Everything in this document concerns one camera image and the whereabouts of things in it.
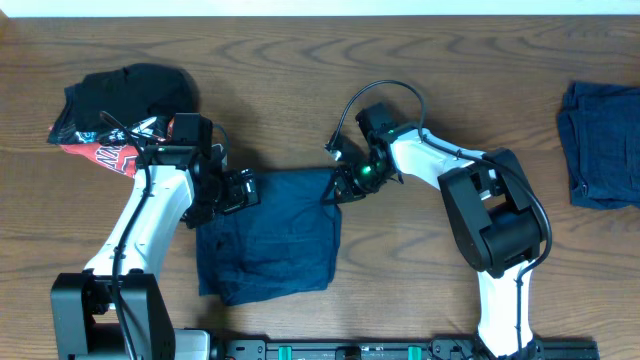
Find red printed shirt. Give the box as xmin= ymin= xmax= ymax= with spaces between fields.
xmin=48 ymin=119 xmax=174 ymax=179

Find dark blue shorts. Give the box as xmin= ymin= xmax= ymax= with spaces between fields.
xmin=196 ymin=168 xmax=342 ymax=306

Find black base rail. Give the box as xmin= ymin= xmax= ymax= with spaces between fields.
xmin=209 ymin=337 xmax=600 ymax=360

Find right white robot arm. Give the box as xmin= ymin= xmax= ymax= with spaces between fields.
xmin=325 ymin=125 xmax=551 ymax=359

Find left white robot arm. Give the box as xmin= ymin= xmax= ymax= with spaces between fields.
xmin=50 ymin=143 xmax=259 ymax=359

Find folded navy garment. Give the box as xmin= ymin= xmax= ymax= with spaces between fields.
xmin=557 ymin=82 xmax=639 ymax=210

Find folded black garment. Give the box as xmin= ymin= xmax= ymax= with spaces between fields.
xmin=47 ymin=63 xmax=199 ymax=145

